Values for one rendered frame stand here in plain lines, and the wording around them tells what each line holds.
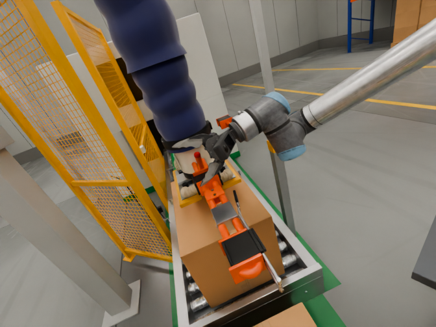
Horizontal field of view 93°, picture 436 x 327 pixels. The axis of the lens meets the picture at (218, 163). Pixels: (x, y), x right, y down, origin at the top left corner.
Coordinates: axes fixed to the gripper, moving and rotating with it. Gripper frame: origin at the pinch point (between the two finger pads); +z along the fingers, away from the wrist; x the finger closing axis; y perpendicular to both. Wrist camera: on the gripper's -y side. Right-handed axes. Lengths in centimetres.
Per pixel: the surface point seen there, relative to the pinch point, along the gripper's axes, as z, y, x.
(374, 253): -68, 52, -141
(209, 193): -1.1, 1.5, -11.5
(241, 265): -0.4, -26.5, -17.8
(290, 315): 2, 6, -79
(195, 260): 20.0, 12.6, -35.6
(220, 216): -1.0, -10.3, -14.4
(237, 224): -3.9, -14.6, -16.8
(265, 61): -170, 273, 17
